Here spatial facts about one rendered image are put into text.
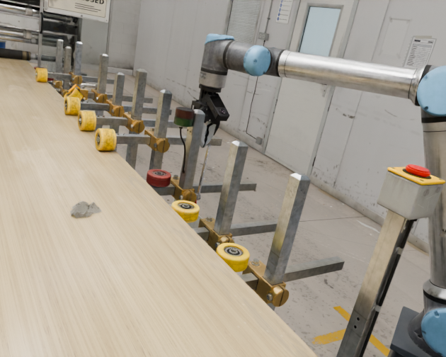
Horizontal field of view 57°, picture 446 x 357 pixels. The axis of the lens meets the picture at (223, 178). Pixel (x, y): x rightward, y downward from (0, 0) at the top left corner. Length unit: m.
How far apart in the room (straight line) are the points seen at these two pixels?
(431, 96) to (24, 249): 0.97
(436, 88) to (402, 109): 2.89
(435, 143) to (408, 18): 3.07
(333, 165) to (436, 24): 1.59
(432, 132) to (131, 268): 0.78
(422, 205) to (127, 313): 0.54
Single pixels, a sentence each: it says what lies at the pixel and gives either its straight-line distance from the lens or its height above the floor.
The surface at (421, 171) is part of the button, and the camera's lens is 0.77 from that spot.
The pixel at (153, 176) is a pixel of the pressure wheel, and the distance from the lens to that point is 1.37.
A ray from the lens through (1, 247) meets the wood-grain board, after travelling 0.95.
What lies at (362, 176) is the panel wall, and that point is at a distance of 4.24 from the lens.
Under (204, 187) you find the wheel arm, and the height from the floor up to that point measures 0.85.
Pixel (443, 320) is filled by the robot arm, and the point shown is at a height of 0.82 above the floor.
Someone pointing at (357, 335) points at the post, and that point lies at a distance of 0.90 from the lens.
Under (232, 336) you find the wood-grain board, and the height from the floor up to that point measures 0.90.
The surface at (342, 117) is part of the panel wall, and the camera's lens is 4.45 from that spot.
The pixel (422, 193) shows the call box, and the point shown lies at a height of 1.20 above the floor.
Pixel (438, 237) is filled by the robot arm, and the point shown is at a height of 1.00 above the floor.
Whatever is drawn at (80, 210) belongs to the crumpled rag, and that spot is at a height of 0.91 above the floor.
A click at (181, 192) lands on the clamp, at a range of 1.39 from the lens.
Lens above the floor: 1.39
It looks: 19 degrees down
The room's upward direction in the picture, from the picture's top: 12 degrees clockwise
